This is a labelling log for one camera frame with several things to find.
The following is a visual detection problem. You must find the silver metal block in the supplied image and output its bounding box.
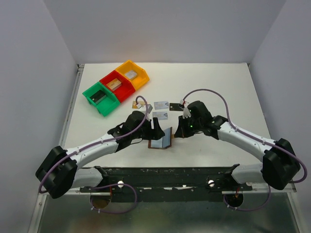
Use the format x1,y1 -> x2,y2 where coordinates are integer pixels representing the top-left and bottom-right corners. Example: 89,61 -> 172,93
124,70 -> 138,80

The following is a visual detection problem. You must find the green plastic bin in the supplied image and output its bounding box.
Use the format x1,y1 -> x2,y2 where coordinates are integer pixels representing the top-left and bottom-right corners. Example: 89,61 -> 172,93
83,82 -> 121,117

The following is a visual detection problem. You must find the silver VIP credit card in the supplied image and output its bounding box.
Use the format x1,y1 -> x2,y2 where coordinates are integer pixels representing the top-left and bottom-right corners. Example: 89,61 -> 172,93
154,101 -> 169,110

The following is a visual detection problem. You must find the brown leather card holder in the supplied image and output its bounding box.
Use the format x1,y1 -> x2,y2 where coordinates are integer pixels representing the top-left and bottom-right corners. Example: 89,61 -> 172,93
148,127 -> 173,150

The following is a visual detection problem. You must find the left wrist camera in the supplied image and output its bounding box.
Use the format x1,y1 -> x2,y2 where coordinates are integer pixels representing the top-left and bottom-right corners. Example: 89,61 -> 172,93
137,101 -> 153,114

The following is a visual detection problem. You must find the dark metal block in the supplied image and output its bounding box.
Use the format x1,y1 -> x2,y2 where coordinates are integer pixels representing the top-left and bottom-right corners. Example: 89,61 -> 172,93
90,90 -> 107,104

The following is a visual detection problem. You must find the gold metal block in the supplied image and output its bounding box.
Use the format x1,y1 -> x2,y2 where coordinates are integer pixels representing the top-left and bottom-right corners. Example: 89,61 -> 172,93
107,80 -> 121,91

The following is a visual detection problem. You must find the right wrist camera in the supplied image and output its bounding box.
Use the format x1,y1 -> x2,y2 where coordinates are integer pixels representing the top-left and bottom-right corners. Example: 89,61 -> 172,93
180,100 -> 191,119

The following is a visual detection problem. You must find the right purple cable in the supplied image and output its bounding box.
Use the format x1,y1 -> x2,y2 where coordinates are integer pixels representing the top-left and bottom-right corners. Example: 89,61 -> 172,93
182,88 -> 307,212

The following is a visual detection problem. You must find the gold credit card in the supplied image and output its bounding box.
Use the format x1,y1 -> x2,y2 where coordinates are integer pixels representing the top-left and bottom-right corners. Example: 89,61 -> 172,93
132,101 -> 141,109

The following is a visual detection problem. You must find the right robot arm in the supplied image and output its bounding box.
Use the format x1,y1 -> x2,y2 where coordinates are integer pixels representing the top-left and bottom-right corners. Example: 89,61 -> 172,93
174,100 -> 300,190

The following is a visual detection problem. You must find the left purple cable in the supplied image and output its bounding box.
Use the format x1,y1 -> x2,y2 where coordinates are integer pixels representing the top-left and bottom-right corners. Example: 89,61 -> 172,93
38,95 -> 149,214

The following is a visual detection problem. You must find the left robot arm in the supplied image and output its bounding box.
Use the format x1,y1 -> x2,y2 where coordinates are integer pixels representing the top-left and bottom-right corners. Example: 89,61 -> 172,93
35,111 -> 165,199

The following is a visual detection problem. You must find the black credit card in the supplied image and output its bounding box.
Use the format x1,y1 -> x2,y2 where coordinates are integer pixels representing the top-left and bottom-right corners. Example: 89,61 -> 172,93
169,102 -> 184,111

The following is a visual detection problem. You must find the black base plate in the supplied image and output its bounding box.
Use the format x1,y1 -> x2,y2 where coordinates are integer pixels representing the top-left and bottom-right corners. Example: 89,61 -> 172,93
80,165 -> 252,202

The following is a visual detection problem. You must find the red plastic bin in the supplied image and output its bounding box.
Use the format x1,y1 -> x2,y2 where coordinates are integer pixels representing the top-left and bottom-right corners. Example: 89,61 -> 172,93
100,70 -> 136,103

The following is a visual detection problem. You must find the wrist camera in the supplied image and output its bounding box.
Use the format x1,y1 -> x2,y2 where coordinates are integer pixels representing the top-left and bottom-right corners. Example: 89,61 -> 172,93
137,101 -> 153,114
180,100 -> 191,119

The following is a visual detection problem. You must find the purple cable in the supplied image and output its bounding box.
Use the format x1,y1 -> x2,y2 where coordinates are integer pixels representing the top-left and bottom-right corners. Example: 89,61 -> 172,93
182,88 -> 307,212
38,95 -> 149,214

